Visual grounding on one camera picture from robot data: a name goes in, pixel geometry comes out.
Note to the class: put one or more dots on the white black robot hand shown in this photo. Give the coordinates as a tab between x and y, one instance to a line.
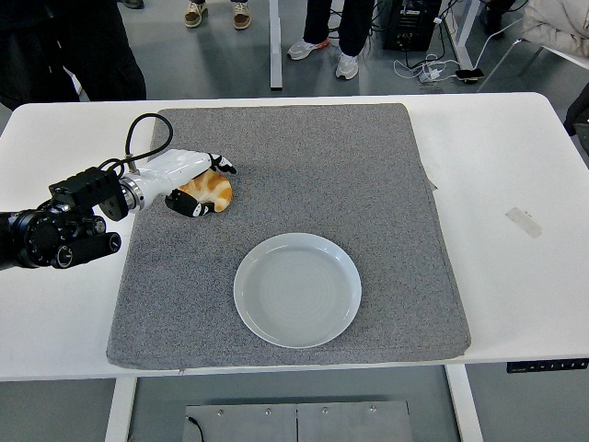
170	172

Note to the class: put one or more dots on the grey metal plate with screws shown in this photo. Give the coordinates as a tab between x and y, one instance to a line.
322	423

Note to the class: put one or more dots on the pale grey round plate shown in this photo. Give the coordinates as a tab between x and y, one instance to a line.
296	290

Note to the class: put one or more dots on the person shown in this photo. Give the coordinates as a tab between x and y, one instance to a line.
132	3
195	14
349	27
69	46

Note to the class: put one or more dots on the white chair frame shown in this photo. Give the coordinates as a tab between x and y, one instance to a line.
501	62

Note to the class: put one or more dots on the white desk leg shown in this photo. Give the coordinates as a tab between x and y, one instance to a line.
460	41

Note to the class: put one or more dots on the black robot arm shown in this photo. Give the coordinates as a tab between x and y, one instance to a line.
37	235

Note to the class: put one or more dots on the clear tape strip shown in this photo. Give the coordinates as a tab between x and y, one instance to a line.
523	222

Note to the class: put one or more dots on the black cloth item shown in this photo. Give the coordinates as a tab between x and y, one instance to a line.
579	112

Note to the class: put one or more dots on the black desk control panel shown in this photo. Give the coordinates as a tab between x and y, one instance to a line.
547	366

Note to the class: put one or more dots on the golden croissant bread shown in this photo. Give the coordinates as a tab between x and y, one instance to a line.
214	186

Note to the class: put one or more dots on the black phone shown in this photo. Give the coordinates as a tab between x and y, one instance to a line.
469	75

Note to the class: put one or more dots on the grey desk post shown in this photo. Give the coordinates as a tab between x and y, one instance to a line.
275	46

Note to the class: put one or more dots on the grey fabric mat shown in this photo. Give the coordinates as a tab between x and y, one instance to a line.
299	138

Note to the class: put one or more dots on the white table leg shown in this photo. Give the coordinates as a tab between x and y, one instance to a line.
465	405
119	410

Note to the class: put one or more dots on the white charger block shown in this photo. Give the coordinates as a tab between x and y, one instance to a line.
432	73

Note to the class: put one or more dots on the beige padded jacket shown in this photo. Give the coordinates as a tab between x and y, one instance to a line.
557	23

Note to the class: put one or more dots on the black computer box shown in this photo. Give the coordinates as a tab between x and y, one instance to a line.
407	27

